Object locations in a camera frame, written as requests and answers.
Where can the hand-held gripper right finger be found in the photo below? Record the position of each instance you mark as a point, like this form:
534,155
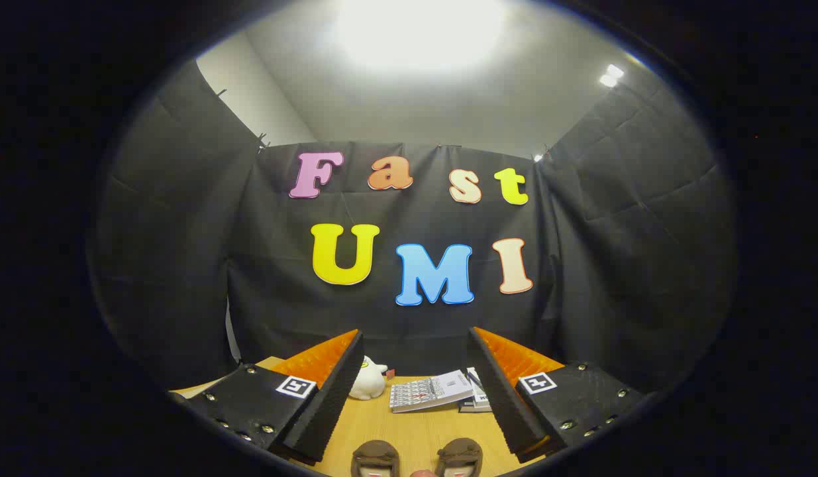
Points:
508,404

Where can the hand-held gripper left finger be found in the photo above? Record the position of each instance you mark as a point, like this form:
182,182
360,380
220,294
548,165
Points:
329,404

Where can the brown fuzzy shoe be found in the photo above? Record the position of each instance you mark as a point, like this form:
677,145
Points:
375,456
460,454

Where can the plain white book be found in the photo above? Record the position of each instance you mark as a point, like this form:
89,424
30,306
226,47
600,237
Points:
481,398

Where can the dark grey book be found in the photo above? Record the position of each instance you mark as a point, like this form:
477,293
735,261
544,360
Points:
473,407

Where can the white book with blue picture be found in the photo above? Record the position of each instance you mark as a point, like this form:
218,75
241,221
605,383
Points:
475,379

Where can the white duck plush toy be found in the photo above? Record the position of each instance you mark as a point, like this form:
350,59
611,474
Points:
367,385

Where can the patterned cover book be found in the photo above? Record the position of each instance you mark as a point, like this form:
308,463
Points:
422,394

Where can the black backdrop cloth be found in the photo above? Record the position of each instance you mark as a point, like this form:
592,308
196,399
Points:
283,298

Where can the small ceiling spotlight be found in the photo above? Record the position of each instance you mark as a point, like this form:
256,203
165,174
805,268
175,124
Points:
611,75

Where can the large ceiling light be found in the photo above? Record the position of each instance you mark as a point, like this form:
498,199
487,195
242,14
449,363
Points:
418,30

